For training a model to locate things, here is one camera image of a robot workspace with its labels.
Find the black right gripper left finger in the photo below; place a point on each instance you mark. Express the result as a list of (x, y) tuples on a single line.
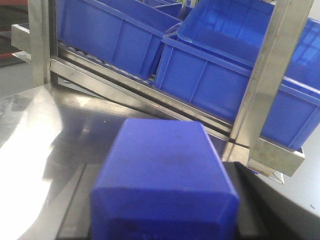
[(76, 224)]

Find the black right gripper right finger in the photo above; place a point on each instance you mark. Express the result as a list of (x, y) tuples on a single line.
[(266, 214)]

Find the blue bottle part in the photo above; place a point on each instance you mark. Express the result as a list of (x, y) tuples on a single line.
[(163, 180)]

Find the stainless steel shelf rack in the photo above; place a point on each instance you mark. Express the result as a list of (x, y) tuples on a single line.
[(38, 45)]

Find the blue bin, rack middle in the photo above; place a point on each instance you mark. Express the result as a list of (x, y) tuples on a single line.
[(218, 86)]

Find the blue bin, rack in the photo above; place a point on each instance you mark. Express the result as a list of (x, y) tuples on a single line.
[(124, 33), (218, 86)]

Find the blue bin nested on top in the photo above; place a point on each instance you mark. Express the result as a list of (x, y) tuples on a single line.
[(238, 27)]

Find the blue bin, rack left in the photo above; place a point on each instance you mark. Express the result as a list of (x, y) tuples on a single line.
[(124, 33)]

